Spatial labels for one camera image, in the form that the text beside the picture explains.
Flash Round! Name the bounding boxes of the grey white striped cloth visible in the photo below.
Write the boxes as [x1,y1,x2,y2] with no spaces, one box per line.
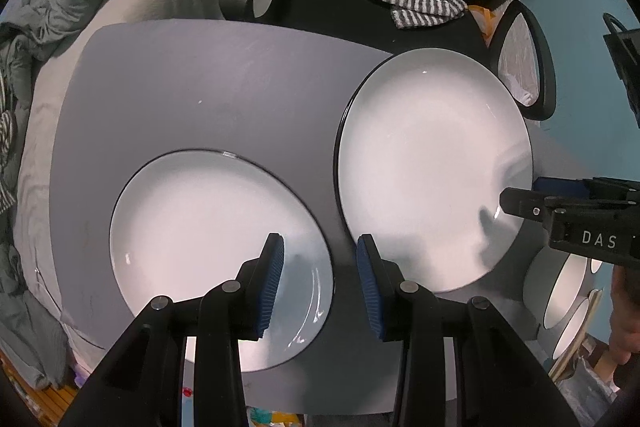
[356,0,469,30]

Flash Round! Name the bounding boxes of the white bowl with black rim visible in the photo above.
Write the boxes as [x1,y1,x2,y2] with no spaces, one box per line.
[522,251,593,343]
[550,297,596,358]

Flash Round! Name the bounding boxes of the black white striped fabric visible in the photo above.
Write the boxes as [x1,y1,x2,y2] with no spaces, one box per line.
[0,69,22,212]

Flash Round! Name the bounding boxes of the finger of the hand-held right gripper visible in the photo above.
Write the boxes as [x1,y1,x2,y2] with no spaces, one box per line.
[534,176,640,198]
[500,187,640,230]

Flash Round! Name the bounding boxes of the black metal stand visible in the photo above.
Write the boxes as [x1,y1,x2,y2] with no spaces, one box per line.
[601,13,640,128]

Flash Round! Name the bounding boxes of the crumpled plastic bag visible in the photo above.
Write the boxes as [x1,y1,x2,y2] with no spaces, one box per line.
[554,351,622,420]

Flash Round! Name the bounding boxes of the person's right hand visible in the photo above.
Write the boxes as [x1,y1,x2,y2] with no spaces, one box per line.
[609,264,640,365]

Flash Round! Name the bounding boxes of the black office chair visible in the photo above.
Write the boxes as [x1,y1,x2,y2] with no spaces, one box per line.
[247,0,557,122]

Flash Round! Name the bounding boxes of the white plate with black rim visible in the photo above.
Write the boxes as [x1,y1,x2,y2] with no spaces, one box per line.
[334,48,533,293]
[109,149,335,374]

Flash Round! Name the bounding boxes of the wooden boards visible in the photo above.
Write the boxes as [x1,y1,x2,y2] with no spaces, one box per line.
[550,288,607,379]

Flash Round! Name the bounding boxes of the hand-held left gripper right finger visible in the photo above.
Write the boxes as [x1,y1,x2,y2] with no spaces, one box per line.
[356,234,583,427]

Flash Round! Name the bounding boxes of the yellow slatted mat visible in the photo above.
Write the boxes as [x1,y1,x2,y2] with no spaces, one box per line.
[0,349,78,427]

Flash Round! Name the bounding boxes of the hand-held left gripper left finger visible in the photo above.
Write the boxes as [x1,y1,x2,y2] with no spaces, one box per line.
[59,233,286,427]

